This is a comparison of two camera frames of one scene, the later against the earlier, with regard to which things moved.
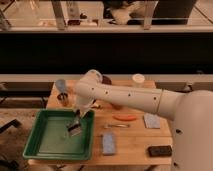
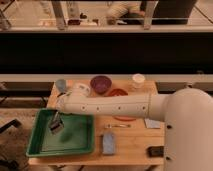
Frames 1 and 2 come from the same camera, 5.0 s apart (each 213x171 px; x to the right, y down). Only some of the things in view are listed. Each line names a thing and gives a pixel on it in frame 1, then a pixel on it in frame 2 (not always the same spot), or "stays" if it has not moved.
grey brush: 74,129 → 56,125
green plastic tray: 50,139 stays
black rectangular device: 160,151 stays
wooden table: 122,136 stays
